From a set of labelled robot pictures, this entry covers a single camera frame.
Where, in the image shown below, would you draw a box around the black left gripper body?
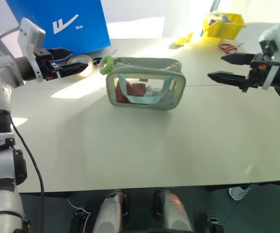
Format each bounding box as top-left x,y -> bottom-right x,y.
33,48 -> 59,82

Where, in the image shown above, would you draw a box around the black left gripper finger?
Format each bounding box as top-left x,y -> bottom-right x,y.
56,62 -> 89,78
48,48 -> 73,60

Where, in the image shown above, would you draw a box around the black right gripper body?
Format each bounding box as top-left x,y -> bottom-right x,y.
241,46 -> 280,93

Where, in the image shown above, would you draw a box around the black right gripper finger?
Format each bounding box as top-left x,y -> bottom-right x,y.
207,71 -> 248,90
220,53 -> 255,66

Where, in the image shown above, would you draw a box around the clear green toiletry bag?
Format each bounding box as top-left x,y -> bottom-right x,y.
106,56 -> 187,111

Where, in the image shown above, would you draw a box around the clear tape roll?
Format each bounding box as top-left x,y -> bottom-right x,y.
66,54 -> 94,79

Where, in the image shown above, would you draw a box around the blue cardboard box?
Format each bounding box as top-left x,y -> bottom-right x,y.
5,0 -> 112,57

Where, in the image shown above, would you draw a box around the yellow plastic bin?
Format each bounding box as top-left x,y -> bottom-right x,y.
202,11 -> 247,40

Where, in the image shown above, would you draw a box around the small yellow block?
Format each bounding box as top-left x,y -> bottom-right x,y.
174,32 -> 194,47

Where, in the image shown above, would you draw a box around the white shoe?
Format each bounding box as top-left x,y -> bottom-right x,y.
228,183 -> 254,200

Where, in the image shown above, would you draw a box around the silver right robot leg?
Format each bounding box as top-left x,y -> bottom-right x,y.
153,189 -> 195,233

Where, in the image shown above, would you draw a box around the silver robot leg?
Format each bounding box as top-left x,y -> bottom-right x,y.
92,190 -> 128,233
153,189 -> 195,233

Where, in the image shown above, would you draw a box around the silver left robot leg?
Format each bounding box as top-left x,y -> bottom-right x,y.
92,190 -> 128,233

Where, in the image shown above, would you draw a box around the red-handled scissors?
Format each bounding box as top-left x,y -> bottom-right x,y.
218,42 -> 244,54

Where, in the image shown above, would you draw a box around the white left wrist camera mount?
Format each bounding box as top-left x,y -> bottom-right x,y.
16,17 -> 46,83

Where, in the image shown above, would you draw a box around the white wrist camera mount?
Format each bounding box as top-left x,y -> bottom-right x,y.
259,22 -> 280,90
16,17 -> 46,83

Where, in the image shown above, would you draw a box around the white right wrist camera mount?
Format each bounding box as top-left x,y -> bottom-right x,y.
259,22 -> 280,90

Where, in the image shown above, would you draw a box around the green ring zipper pull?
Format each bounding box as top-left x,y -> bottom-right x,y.
99,55 -> 115,75

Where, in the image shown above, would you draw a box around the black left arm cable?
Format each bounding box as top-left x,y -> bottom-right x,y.
8,114 -> 45,233

